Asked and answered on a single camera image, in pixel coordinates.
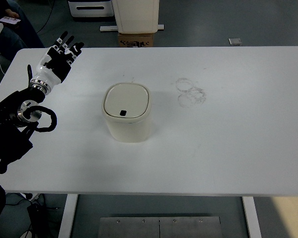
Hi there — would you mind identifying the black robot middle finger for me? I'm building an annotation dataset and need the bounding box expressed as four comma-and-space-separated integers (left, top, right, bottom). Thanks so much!
54, 31, 68, 49

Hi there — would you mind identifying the white grey appliance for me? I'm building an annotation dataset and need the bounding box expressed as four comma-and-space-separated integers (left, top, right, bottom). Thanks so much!
68, 0, 114, 18

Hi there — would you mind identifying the cream trash can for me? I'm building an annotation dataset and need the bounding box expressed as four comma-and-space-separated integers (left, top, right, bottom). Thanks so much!
102, 83, 152, 143

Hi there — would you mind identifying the seated person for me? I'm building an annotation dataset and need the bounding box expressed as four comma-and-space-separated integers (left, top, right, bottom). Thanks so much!
0, 0, 45, 61

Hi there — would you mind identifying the white metal bar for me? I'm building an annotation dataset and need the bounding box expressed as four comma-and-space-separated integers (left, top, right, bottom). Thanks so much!
99, 24, 164, 34

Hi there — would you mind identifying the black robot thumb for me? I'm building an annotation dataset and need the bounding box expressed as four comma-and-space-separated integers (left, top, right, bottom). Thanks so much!
69, 42, 84, 58

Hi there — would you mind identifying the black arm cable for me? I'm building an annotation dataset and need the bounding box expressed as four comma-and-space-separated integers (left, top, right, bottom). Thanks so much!
24, 105, 58, 133

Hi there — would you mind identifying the white table leg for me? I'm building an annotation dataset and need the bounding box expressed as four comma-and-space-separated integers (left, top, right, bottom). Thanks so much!
242, 196, 262, 238
58, 194, 78, 238

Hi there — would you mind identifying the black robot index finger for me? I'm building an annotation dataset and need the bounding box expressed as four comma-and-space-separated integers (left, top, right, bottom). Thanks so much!
63, 36, 74, 49

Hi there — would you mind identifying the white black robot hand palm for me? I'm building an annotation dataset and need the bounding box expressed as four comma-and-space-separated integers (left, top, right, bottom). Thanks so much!
29, 46, 75, 94

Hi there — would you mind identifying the cardboard box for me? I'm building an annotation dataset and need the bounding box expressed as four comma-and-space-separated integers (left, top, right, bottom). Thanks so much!
118, 33, 154, 48

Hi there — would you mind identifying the white left table leg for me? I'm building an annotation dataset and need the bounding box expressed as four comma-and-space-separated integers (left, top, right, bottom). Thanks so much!
58, 194, 78, 238

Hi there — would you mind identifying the small grey floor plate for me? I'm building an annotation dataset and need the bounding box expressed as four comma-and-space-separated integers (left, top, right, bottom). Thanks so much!
228, 38, 243, 46

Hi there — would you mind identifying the white right table leg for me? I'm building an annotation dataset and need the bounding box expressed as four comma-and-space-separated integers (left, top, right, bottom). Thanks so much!
242, 196, 262, 238

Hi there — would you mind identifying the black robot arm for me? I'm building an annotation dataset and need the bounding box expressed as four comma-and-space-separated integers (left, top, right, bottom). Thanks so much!
0, 32, 84, 174

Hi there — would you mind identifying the smartphone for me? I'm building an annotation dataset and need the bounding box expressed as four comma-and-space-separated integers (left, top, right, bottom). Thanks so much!
0, 16, 21, 26

